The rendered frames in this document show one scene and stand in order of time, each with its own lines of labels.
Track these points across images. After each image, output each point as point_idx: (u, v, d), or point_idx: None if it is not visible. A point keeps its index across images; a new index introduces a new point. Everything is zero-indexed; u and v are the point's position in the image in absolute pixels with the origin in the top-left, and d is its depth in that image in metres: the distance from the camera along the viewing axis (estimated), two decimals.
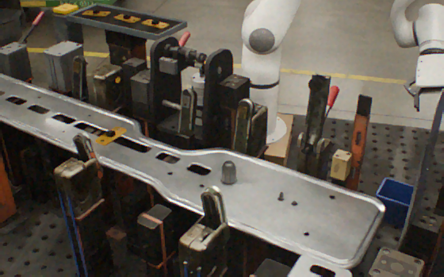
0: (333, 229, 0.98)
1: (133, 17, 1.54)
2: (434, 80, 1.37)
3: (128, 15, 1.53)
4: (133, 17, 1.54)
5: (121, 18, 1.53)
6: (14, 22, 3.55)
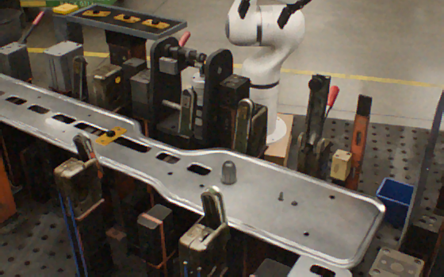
0: (333, 229, 0.98)
1: (133, 17, 1.54)
2: None
3: (128, 15, 1.53)
4: (133, 17, 1.54)
5: (121, 18, 1.53)
6: (14, 22, 3.55)
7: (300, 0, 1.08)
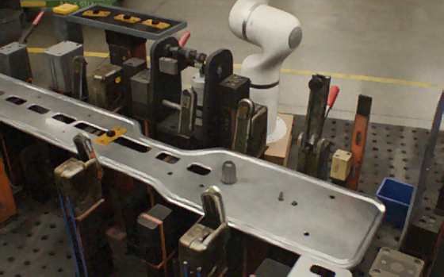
0: (333, 229, 0.98)
1: (133, 17, 1.54)
2: None
3: (128, 15, 1.53)
4: (133, 17, 1.54)
5: (121, 18, 1.53)
6: (14, 22, 3.55)
7: None
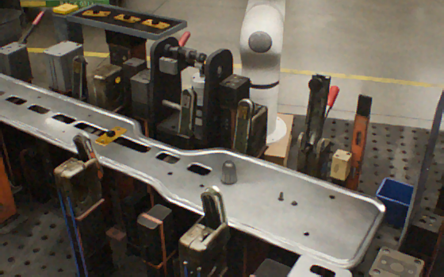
0: (333, 229, 0.98)
1: (133, 17, 1.54)
2: None
3: (128, 15, 1.53)
4: (133, 17, 1.54)
5: (121, 18, 1.53)
6: (14, 22, 3.55)
7: None
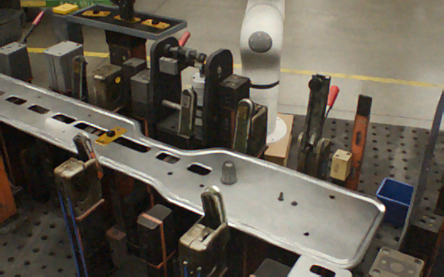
0: (333, 229, 0.98)
1: (133, 17, 1.54)
2: None
3: (128, 15, 1.53)
4: (134, 17, 1.54)
5: (121, 18, 1.53)
6: (14, 22, 3.55)
7: None
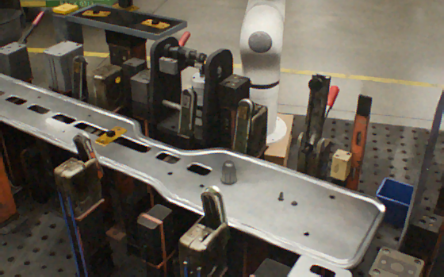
0: (333, 229, 0.98)
1: (132, 5, 1.52)
2: None
3: (128, 3, 1.51)
4: (132, 5, 1.52)
5: (120, 6, 1.51)
6: (14, 22, 3.55)
7: None
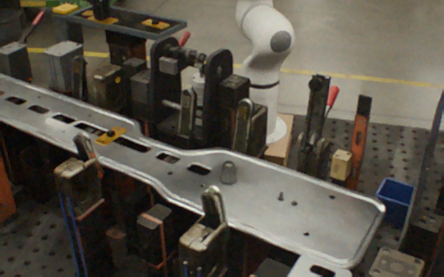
0: (333, 229, 0.98)
1: (110, 18, 1.31)
2: None
3: (105, 15, 1.30)
4: (110, 18, 1.31)
5: (96, 19, 1.30)
6: (14, 22, 3.55)
7: None
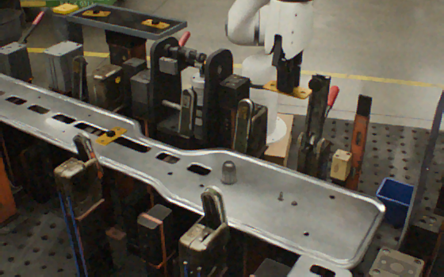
0: (333, 229, 0.98)
1: (298, 87, 0.94)
2: (303, 44, 0.88)
3: None
4: (297, 87, 0.94)
5: (278, 89, 0.93)
6: (14, 22, 3.55)
7: None
